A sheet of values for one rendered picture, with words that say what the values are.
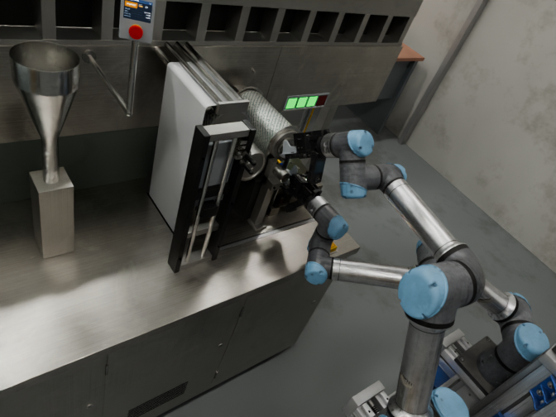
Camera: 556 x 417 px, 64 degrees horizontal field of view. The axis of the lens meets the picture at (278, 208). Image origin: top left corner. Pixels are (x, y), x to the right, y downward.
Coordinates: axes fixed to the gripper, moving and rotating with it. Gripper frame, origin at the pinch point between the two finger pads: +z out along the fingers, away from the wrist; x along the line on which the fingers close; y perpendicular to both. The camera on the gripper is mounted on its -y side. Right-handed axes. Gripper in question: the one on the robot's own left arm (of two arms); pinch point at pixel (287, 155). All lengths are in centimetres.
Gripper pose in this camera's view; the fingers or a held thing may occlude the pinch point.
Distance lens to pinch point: 152.8
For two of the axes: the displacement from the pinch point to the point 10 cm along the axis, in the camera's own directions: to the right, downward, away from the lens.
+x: -7.8, 2.1, -5.9
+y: -1.4, -9.8, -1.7
